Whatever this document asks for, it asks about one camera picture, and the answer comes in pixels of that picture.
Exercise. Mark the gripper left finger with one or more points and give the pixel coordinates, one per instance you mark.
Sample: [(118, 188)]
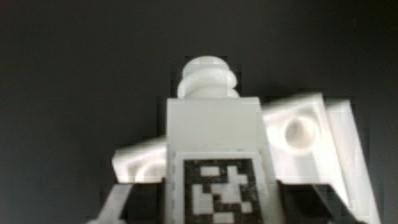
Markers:
[(134, 205)]

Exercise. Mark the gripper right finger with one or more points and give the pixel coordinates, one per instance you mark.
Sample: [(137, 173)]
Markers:
[(313, 205)]

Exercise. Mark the white fiducial tag sheet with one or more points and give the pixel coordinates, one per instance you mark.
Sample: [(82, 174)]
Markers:
[(315, 150)]

